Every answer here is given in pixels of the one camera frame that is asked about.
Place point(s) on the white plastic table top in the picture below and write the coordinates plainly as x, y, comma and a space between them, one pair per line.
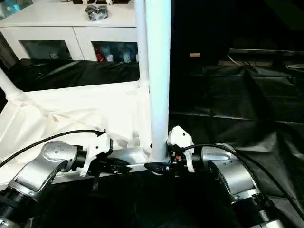
71, 107

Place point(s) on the white plastic table leg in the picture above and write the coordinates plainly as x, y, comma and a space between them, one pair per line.
159, 71
140, 47
7, 83

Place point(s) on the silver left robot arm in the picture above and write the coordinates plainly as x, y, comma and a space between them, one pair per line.
54, 152

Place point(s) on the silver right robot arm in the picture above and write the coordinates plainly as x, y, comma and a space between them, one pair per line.
237, 175

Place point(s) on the black plastic mat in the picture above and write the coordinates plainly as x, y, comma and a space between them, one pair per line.
237, 107

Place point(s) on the black fabric case gold label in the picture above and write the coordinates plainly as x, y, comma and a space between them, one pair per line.
194, 54

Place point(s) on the grey pleated curtain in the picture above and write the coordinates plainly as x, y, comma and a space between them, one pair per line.
7, 52

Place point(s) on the clear bag of black parts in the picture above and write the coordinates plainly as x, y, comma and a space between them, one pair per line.
96, 13

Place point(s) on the white cabinet with glass doors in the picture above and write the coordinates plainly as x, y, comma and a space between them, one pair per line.
47, 23

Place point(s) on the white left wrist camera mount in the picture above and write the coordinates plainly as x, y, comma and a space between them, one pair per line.
99, 142

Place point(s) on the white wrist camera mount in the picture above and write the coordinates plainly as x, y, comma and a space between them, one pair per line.
180, 137
99, 142

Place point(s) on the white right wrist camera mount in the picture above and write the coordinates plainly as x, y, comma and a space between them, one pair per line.
180, 137

